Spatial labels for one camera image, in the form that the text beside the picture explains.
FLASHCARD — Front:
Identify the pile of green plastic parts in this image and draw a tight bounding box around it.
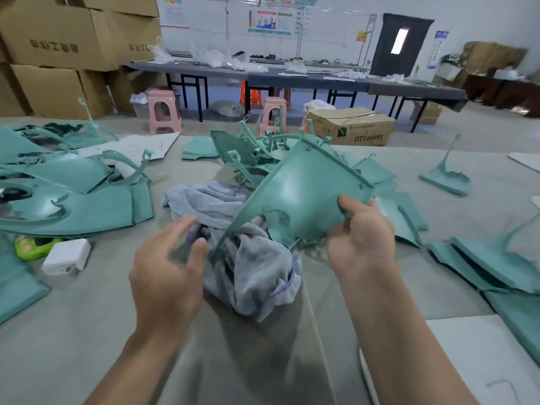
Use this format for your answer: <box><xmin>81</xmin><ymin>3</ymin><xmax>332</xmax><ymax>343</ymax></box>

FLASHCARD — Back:
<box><xmin>0</xmin><ymin>97</ymin><xmax>540</xmax><ymax>368</ymax></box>

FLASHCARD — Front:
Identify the person's right forearm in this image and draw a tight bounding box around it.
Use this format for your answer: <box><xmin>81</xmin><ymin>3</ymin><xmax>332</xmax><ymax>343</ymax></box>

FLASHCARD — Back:
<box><xmin>350</xmin><ymin>261</ymin><xmax>480</xmax><ymax>405</ymax></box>

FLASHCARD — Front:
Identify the person's right hand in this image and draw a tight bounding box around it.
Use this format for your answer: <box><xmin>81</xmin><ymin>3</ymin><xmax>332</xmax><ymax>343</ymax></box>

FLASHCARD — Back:
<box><xmin>327</xmin><ymin>193</ymin><xmax>398</xmax><ymax>281</ymax></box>

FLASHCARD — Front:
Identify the colourful wall poster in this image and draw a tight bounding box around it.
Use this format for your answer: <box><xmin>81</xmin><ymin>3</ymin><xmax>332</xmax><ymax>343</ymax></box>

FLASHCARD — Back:
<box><xmin>248</xmin><ymin>7</ymin><xmax>298</xmax><ymax>36</ymax></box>

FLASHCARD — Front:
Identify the white paper sheet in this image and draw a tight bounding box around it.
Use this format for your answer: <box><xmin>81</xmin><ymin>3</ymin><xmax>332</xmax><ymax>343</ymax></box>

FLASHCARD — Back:
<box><xmin>76</xmin><ymin>132</ymin><xmax>181</xmax><ymax>178</ymax></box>

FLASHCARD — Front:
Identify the grey-blue wiping cloth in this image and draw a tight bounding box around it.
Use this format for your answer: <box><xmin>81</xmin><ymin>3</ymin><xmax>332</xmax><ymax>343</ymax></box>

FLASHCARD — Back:
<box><xmin>163</xmin><ymin>179</ymin><xmax>303</xmax><ymax>324</ymax></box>

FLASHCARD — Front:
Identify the dark door with window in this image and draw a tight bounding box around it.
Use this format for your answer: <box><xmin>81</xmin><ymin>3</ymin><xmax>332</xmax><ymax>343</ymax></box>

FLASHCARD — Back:
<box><xmin>370</xmin><ymin>13</ymin><xmax>435</xmax><ymax>78</ymax></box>

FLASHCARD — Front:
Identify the single green plastic part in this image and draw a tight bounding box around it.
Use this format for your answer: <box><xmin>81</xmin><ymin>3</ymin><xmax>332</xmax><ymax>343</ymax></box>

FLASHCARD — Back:
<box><xmin>209</xmin><ymin>133</ymin><xmax>377</xmax><ymax>254</ymax></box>

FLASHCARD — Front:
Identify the white foam sheet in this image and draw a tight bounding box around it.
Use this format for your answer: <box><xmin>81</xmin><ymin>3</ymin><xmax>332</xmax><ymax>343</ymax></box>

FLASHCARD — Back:
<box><xmin>359</xmin><ymin>313</ymin><xmax>540</xmax><ymax>405</ymax></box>

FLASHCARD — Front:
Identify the person's left hand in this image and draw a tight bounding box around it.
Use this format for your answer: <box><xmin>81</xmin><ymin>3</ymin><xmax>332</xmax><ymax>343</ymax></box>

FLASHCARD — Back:
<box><xmin>129</xmin><ymin>215</ymin><xmax>210</xmax><ymax>344</ymax></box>

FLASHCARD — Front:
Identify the orange object under table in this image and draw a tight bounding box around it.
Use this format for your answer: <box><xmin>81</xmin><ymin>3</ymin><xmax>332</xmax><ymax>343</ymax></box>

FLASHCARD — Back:
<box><xmin>240</xmin><ymin>80</ymin><xmax>263</xmax><ymax>110</ymax></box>

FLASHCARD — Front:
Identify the heap of clear plastic bags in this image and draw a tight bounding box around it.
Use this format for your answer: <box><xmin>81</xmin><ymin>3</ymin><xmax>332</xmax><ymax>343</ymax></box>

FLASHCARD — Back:
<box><xmin>147</xmin><ymin>44</ymin><xmax>271</xmax><ymax>74</ymax></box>

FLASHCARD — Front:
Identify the green and yellow gadget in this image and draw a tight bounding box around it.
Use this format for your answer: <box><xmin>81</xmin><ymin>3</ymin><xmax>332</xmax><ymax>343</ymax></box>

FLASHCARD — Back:
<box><xmin>14</xmin><ymin>235</ymin><xmax>64</xmax><ymax>262</ymax></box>

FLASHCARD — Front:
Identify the white power adapter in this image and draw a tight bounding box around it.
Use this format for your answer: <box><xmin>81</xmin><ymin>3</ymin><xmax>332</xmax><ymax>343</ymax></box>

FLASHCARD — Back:
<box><xmin>41</xmin><ymin>237</ymin><xmax>93</xmax><ymax>277</ymax></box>

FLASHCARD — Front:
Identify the pink plastic stool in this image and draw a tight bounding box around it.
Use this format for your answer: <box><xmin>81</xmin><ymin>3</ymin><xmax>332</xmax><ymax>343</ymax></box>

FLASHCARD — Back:
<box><xmin>257</xmin><ymin>97</ymin><xmax>287</xmax><ymax>137</ymax></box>
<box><xmin>146</xmin><ymin>88</ymin><xmax>183</xmax><ymax>135</ymax></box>

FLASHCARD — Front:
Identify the long grey work table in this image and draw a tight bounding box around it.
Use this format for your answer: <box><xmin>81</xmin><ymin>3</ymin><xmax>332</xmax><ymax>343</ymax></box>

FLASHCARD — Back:
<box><xmin>125</xmin><ymin>61</ymin><xmax>469</xmax><ymax>133</ymax></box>

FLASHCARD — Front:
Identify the brown cardboard box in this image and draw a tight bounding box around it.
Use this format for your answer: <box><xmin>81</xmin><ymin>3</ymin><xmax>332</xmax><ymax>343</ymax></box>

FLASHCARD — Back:
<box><xmin>305</xmin><ymin>107</ymin><xmax>398</xmax><ymax>147</ymax></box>

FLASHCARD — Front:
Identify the stack of brown cardboard boxes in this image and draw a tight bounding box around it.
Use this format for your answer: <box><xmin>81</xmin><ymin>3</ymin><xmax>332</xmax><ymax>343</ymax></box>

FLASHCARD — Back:
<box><xmin>0</xmin><ymin>0</ymin><xmax>163</xmax><ymax>120</ymax></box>

